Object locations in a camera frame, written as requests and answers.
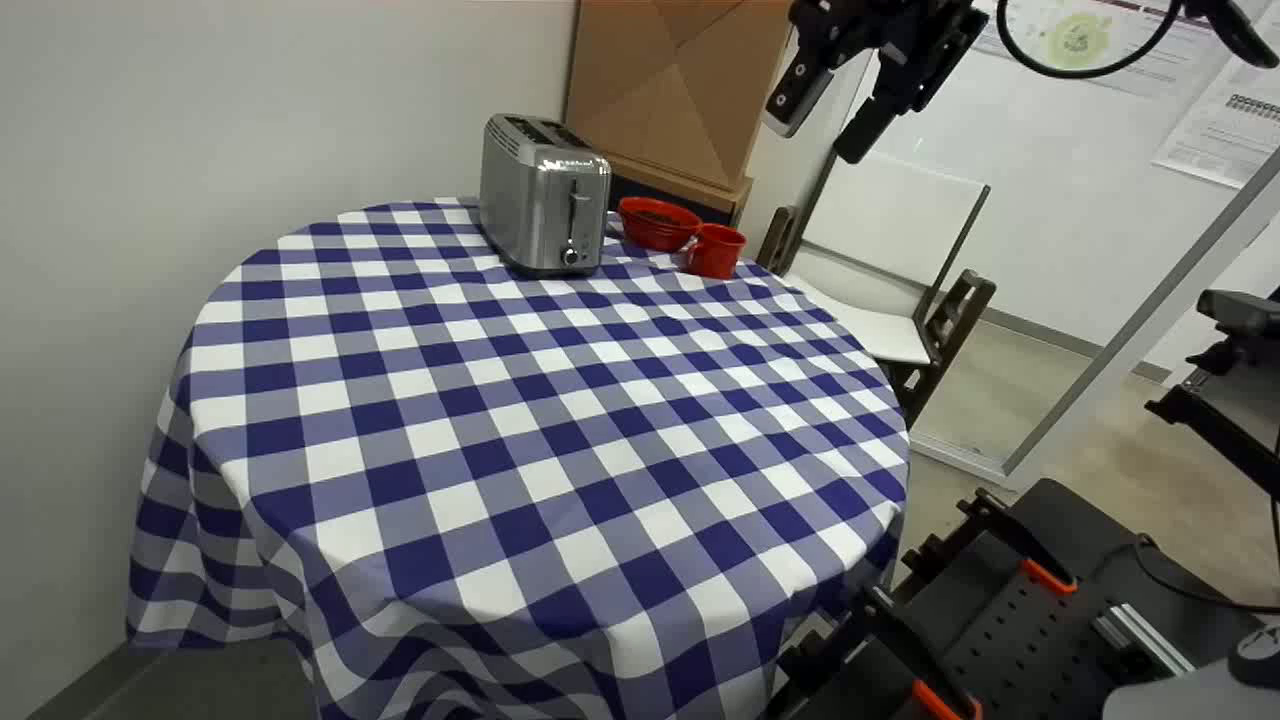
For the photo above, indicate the blue white checkered tablecloth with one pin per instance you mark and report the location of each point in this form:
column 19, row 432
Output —
column 535, row 441

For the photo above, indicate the black cart with orange clips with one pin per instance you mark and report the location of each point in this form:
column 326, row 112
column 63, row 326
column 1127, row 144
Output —
column 1042, row 612

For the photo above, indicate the silver metal toaster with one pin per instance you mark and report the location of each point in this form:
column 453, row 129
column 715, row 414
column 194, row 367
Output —
column 535, row 202

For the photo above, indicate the grey metal pole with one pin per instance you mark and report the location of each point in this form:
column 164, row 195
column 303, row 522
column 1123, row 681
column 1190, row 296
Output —
column 1132, row 335

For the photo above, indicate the red bowl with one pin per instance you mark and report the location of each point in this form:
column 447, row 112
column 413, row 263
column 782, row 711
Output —
column 657, row 220

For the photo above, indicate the brown cardboard box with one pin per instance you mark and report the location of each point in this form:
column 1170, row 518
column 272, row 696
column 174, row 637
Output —
column 667, row 94

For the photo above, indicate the black equipment stand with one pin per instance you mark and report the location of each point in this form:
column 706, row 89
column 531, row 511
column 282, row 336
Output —
column 1232, row 400

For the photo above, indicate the white folding chair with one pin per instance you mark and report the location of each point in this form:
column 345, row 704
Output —
column 881, row 226

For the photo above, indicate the red cup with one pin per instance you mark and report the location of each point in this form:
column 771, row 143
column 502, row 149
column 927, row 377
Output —
column 718, row 253

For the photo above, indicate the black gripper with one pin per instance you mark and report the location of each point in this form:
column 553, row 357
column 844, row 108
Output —
column 907, row 34

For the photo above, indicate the white paper wall poster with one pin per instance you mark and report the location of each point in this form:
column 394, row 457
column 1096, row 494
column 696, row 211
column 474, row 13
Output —
column 1232, row 126

